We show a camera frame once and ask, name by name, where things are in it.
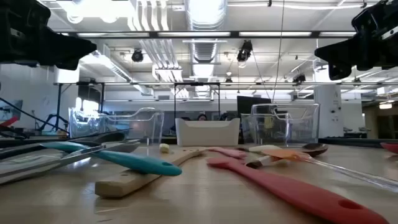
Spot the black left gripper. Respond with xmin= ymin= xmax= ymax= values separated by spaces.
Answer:
xmin=0 ymin=0 xmax=98 ymax=71

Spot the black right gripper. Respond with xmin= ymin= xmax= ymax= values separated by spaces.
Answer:
xmin=314 ymin=0 xmax=398 ymax=82

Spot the black plastic ladle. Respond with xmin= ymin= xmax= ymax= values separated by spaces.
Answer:
xmin=0 ymin=128 xmax=133 ymax=161

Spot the dark wooden spoon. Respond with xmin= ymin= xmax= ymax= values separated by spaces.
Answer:
xmin=245 ymin=142 xmax=330 ymax=169

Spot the clear plastic bin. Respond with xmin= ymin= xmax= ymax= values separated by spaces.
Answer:
xmin=241 ymin=103 xmax=321 ymax=147
xmin=68 ymin=107 xmax=165 ymax=146

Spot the grey silicone spoon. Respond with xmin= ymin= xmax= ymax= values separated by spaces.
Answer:
xmin=0 ymin=142 xmax=141 ymax=170

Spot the orange clear-handled brush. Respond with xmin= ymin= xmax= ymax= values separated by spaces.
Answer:
xmin=262 ymin=149 xmax=398 ymax=192

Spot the teal silicone spatula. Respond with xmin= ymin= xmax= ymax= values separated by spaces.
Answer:
xmin=40 ymin=141 xmax=183 ymax=177

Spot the red silicone spatula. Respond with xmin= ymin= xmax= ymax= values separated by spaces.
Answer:
xmin=206 ymin=157 xmax=391 ymax=224

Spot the black ceiling spotlight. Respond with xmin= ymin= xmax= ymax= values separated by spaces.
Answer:
xmin=236 ymin=40 xmax=253 ymax=62
xmin=292 ymin=73 xmax=307 ymax=85
xmin=131 ymin=49 xmax=144 ymax=63

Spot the white square column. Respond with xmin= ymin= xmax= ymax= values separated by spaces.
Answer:
xmin=313 ymin=85 xmax=345 ymax=138

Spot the black computer monitor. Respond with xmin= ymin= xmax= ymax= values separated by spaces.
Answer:
xmin=236 ymin=95 xmax=272 ymax=119

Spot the black overhead crossbar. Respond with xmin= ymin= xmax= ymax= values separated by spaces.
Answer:
xmin=58 ymin=30 xmax=357 ymax=39

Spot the wooden slotted spatula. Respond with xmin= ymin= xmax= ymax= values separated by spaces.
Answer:
xmin=95 ymin=146 xmax=208 ymax=198

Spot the pink silicone spatula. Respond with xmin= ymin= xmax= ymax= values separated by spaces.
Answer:
xmin=206 ymin=146 xmax=248 ymax=160

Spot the white plastic bin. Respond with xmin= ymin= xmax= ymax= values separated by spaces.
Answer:
xmin=175 ymin=117 xmax=241 ymax=147

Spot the thin hanging black cable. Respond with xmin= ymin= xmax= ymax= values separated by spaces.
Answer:
xmin=271 ymin=0 xmax=285 ymax=103

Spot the wall mounted display screen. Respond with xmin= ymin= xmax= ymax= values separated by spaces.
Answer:
xmin=0 ymin=99 xmax=24 ymax=124

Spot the black background stand frame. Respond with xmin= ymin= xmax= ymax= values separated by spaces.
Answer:
xmin=173 ymin=82 xmax=221 ymax=119

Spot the silver ceiling ventilation duct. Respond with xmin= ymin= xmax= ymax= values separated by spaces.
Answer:
xmin=185 ymin=0 xmax=228 ymax=63

